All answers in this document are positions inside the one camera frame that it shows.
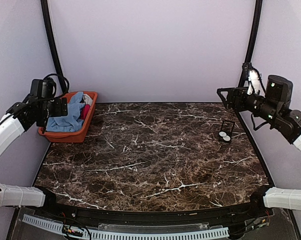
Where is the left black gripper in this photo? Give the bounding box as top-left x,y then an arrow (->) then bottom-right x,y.
41,96 -> 68,122

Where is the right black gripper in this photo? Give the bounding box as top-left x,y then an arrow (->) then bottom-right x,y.
217,85 -> 280,124

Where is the light blue shirt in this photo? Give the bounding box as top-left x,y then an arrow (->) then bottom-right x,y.
46,91 -> 85,133

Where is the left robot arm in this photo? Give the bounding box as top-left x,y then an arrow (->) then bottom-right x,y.
0,73 -> 69,218

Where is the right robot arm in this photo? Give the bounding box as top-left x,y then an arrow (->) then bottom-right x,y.
216,75 -> 301,217

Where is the red cloth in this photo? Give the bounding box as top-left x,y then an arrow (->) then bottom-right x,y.
80,104 -> 91,120

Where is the white cloth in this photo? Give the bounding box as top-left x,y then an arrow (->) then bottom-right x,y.
82,93 -> 93,106

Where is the orange plastic basket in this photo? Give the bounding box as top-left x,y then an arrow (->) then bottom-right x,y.
38,91 -> 98,143

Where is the black right frame pole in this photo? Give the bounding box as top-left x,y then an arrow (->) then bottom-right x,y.
238,0 -> 263,87

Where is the black frame pole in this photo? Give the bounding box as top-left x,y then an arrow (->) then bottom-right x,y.
40,0 -> 68,92
238,0 -> 263,87

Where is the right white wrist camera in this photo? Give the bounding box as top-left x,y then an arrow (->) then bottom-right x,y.
247,69 -> 261,95

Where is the black left frame pole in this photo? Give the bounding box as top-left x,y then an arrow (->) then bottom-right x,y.
40,0 -> 68,92

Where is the white perforated cable tray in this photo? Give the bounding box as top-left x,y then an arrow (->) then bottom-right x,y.
22,214 -> 230,240

